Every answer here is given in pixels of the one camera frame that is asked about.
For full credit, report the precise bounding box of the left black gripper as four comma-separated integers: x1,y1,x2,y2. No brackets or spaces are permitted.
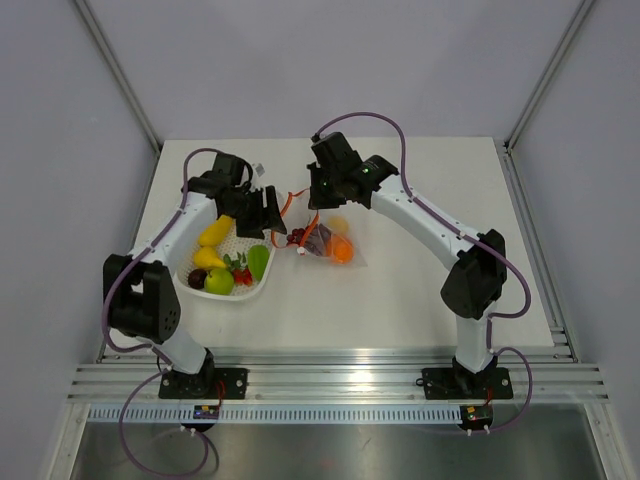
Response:
223,185,286,239

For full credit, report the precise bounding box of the yellow peach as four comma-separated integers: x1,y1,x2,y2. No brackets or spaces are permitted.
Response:
327,216,350,235

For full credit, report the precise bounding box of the purple grape bunch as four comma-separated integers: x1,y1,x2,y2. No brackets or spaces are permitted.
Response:
287,223,332,257

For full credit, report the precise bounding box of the clear zip top bag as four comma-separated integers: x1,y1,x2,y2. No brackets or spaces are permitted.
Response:
270,188,367,268

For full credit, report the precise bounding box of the orange fruit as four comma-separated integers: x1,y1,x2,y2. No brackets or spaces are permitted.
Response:
327,235,354,265

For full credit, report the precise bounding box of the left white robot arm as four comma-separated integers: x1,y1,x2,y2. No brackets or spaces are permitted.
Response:
101,150,286,398

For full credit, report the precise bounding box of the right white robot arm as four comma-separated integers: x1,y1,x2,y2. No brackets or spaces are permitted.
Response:
307,132,506,397

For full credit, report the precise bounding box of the white perforated fruit basket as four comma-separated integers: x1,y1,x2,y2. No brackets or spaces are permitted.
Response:
174,221,275,301

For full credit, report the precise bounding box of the red strawberry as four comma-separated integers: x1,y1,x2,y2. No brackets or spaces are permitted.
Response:
232,266,253,286

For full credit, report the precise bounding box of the yellow pear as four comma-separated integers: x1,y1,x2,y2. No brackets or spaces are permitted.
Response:
193,246,227,271

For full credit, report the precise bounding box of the green apple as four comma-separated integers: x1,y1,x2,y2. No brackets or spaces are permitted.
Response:
204,268,235,296

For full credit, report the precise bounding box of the dark purple plum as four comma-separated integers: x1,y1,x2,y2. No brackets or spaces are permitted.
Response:
187,269,209,291

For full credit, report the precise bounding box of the left controller board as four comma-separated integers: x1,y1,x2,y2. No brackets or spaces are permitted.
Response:
193,405,221,421

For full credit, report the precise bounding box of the controller board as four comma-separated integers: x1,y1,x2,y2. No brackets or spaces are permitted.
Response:
459,404,494,434
193,405,221,421

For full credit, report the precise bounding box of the right controller board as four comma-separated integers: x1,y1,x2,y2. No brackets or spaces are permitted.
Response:
459,404,494,434

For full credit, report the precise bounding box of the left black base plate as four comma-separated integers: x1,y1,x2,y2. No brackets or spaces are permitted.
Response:
158,367,249,400

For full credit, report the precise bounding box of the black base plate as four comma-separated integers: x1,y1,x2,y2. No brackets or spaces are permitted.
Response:
158,367,249,400
415,367,514,400

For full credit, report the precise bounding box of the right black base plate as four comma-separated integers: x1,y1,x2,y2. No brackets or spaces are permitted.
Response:
415,367,514,400

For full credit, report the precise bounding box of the white slotted cable duct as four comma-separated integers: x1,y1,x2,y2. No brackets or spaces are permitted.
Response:
88,403,461,425

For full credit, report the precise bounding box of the right side aluminium rail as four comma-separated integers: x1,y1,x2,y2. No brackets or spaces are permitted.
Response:
494,140,581,363

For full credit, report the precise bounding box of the aluminium rail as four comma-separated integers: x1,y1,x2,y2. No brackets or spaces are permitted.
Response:
494,140,581,363
67,345,610,404

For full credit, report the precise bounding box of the left aluminium frame post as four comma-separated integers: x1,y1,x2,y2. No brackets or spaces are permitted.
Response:
71,0,162,158

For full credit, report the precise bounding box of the aluminium frame post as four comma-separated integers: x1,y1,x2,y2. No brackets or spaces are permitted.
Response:
71,0,162,158
503,0,598,154

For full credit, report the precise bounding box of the aluminium front rail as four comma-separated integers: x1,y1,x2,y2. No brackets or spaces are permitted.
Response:
67,345,610,404

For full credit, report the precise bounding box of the right aluminium frame post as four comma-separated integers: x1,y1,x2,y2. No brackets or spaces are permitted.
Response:
503,0,598,154

